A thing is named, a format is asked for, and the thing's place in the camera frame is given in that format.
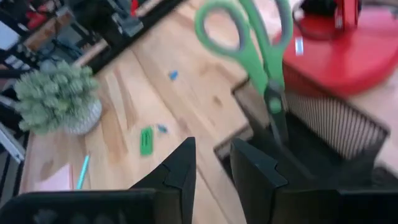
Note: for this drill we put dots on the blue binder clip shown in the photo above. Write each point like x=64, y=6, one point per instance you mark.
x=162, y=128

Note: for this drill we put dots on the pink sticky note pad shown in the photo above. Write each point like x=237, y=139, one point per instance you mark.
x=56, y=180

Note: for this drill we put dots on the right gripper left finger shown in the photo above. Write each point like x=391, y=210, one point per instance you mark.
x=180, y=186

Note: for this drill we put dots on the potted green succulent plant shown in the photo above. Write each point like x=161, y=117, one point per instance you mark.
x=53, y=96

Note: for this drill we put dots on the teal pencil with eraser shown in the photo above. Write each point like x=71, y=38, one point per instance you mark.
x=82, y=172

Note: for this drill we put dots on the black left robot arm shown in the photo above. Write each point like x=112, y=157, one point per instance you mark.
x=122, y=23

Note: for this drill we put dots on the small blue clip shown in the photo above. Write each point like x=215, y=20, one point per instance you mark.
x=173, y=75

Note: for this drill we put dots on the green eraser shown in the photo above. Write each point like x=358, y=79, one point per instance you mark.
x=146, y=141

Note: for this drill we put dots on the black mesh desk organizer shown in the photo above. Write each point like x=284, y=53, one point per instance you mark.
x=335, y=124

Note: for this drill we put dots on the red desk lamp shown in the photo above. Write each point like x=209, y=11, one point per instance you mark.
x=342, y=62

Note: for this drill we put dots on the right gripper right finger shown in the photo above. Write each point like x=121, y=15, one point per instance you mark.
x=252, y=180

